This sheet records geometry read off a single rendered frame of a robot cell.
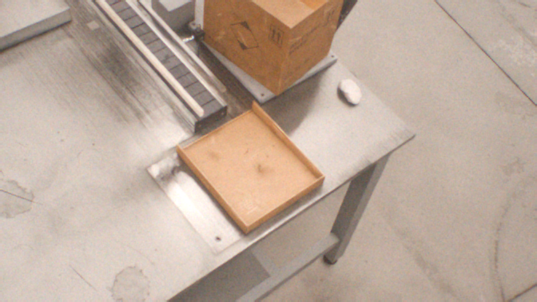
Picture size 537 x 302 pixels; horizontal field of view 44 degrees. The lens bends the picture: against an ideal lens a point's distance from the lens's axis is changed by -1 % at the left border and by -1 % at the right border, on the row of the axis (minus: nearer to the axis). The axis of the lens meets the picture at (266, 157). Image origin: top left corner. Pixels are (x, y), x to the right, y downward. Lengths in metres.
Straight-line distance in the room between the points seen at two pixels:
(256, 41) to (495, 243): 1.47
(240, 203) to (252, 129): 0.24
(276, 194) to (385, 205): 1.12
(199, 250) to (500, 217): 1.62
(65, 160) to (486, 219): 1.79
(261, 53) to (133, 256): 0.64
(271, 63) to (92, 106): 0.50
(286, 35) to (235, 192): 0.42
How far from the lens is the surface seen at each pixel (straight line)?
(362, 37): 3.38
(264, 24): 1.78
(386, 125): 1.95
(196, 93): 1.85
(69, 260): 1.66
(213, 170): 1.76
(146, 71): 1.93
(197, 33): 1.88
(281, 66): 1.82
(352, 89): 1.96
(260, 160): 1.79
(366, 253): 2.67
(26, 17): 2.08
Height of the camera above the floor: 2.30
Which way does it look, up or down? 55 degrees down
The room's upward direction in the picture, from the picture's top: 12 degrees clockwise
